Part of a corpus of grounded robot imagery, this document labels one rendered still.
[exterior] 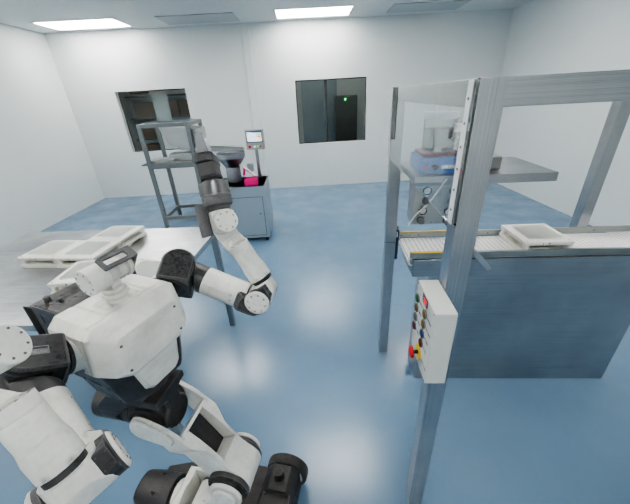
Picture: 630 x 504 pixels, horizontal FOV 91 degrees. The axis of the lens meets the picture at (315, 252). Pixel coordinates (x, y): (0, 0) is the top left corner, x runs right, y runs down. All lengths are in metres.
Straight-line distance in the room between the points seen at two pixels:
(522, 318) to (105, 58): 7.22
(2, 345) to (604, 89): 1.19
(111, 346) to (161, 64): 6.43
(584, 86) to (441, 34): 6.20
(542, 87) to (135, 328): 1.07
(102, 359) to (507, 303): 1.92
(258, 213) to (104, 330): 3.37
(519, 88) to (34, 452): 1.09
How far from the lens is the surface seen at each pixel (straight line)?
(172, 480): 1.68
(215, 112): 6.76
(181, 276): 1.01
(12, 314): 2.02
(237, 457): 1.26
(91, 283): 0.87
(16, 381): 0.86
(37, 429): 0.68
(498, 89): 0.84
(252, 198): 4.04
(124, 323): 0.89
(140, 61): 7.17
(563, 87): 0.91
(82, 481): 0.71
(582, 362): 2.68
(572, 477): 2.26
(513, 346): 2.35
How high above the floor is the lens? 1.73
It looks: 27 degrees down
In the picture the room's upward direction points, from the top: 3 degrees counter-clockwise
